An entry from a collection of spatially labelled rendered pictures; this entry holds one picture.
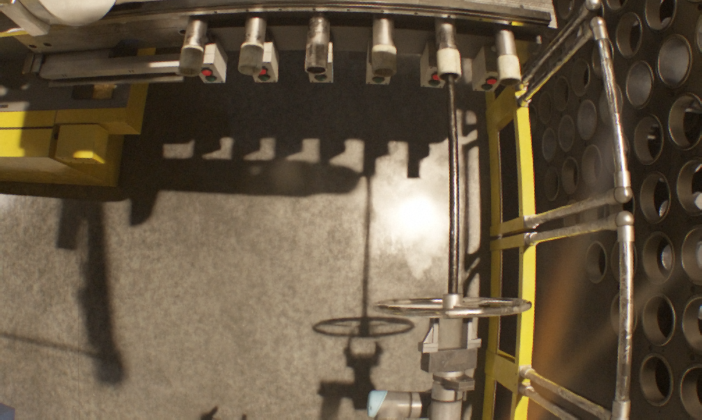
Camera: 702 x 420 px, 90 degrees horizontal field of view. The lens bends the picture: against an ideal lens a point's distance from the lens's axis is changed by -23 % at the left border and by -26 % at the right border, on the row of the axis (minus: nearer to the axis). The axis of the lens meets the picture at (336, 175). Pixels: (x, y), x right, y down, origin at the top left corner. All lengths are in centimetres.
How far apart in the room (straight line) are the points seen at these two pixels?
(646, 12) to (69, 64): 254
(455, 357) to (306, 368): 100
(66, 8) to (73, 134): 94
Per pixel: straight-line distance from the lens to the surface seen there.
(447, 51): 119
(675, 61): 239
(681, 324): 217
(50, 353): 245
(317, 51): 115
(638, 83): 257
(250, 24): 122
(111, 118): 162
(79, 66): 167
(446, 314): 90
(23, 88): 192
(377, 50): 116
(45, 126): 178
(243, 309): 196
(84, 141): 164
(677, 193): 217
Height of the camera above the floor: 191
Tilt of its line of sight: 78 degrees down
